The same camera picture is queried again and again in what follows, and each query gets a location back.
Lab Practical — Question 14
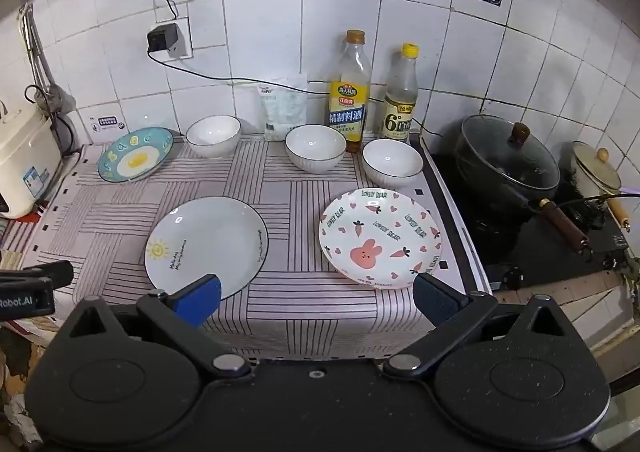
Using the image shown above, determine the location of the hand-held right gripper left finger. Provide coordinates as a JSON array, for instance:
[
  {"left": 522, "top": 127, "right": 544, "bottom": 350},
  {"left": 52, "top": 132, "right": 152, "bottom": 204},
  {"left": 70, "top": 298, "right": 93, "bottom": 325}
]
[{"left": 67, "top": 273, "right": 252, "bottom": 379}]

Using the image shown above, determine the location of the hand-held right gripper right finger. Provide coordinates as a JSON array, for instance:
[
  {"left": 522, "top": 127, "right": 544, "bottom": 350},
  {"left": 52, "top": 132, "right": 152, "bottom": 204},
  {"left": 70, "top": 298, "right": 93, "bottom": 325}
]
[{"left": 382, "top": 273, "right": 571, "bottom": 379}]

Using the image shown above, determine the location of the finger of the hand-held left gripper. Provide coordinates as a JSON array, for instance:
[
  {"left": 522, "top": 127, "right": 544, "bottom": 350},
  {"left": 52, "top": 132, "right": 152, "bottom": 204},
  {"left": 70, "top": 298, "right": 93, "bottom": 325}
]
[{"left": 0, "top": 260, "right": 75, "bottom": 289}]

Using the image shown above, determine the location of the white sun print plate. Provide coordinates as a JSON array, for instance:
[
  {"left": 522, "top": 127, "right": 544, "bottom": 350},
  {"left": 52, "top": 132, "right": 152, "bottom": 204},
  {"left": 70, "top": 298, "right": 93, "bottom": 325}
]
[{"left": 144, "top": 196, "right": 270, "bottom": 302}]

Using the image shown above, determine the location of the pink rabbit print plate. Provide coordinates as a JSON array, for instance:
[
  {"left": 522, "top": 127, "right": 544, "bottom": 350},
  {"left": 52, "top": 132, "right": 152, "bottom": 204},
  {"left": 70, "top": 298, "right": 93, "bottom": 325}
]
[{"left": 318, "top": 187, "right": 446, "bottom": 290}]

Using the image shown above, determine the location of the blue egg print plate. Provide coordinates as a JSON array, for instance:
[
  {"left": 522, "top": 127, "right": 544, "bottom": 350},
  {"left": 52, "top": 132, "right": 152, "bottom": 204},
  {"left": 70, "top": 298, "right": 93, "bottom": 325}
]
[{"left": 97, "top": 126, "right": 174, "bottom": 183}]

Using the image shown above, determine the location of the white bowl with dark rim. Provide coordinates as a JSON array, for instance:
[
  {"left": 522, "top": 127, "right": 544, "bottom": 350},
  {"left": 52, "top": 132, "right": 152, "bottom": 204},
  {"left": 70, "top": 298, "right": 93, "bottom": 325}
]
[
  {"left": 285, "top": 124, "right": 348, "bottom": 174},
  {"left": 362, "top": 138, "right": 425, "bottom": 189},
  {"left": 185, "top": 115, "right": 243, "bottom": 159}
]

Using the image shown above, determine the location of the black gas stove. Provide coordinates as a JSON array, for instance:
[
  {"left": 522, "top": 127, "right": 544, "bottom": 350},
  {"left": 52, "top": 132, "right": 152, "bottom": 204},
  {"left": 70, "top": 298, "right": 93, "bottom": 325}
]
[{"left": 419, "top": 131, "right": 640, "bottom": 291}]

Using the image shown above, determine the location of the striped table cover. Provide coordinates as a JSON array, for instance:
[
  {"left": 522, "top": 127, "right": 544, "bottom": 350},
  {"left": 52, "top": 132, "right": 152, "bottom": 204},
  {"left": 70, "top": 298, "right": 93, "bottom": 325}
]
[{"left": 9, "top": 133, "right": 494, "bottom": 361}]

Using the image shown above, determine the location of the cream rice cooker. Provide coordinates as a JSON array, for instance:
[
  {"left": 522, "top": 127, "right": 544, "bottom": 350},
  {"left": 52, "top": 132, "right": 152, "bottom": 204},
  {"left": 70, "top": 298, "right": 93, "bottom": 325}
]
[{"left": 0, "top": 100, "right": 64, "bottom": 221}]

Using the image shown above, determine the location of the glass wok lid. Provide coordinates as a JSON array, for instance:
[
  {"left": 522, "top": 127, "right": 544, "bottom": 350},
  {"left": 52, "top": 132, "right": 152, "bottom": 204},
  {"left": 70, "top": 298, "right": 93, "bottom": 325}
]
[{"left": 460, "top": 115, "right": 560, "bottom": 189}]

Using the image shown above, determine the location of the clear vinegar bottle yellow cap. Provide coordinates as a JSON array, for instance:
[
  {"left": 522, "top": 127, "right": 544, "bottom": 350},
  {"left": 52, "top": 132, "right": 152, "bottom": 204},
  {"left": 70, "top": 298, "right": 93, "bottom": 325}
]
[{"left": 378, "top": 43, "right": 419, "bottom": 142}]

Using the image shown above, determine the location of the cream enamel pot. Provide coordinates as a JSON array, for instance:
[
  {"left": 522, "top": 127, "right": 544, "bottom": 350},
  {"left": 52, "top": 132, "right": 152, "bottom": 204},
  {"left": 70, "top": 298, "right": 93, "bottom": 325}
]
[{"left": 569, "top": 147, "right": 634, "bottom": 233}]

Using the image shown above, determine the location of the clear plastic seasoning bag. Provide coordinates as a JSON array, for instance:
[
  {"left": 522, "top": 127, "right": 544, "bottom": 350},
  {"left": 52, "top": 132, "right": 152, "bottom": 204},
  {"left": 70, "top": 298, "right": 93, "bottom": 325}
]
[{"left": 257, "top": 77, "right": 309, "bottom": 142}]

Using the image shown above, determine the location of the cream pot lid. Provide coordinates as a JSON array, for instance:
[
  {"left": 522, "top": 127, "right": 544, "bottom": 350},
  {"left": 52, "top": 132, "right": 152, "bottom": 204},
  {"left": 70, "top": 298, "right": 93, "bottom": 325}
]
[{"left": 572, "top": 141, "right": 623, "bottom": 194}]

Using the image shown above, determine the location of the yellow label cooking wine bottle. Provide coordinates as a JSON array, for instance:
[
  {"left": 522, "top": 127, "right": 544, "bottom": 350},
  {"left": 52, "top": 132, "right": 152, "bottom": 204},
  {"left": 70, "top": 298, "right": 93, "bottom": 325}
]
[{"left": 328, "top": 29, "right": 373, "bottom": 154}]

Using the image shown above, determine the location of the grey hanging utensil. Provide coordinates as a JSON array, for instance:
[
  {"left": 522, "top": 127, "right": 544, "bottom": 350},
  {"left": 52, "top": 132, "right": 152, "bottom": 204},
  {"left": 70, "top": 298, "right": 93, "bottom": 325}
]
[{"left": 17, "top": 2, "right": 64, "bottom": 109}]

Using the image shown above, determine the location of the black power adapter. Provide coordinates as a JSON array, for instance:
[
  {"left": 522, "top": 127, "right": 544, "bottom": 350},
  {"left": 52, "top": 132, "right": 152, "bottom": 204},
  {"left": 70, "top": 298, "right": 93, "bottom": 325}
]
[{"left": 146, "top": 22, "right": 180, "bottom": 54}]

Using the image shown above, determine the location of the white wall panel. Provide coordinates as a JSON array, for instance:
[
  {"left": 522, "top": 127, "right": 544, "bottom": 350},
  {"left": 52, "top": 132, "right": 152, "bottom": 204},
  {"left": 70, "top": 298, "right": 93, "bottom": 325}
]
[{"left": 78, "top": 103, "right": 126, "bottom": 143}]

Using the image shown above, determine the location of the white wall outlet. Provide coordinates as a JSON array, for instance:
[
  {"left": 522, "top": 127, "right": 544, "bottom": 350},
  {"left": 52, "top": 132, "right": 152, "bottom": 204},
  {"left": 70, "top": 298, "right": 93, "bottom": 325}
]
[{"left": 150, "top": 16, "right": 194, "bottom": 61}]

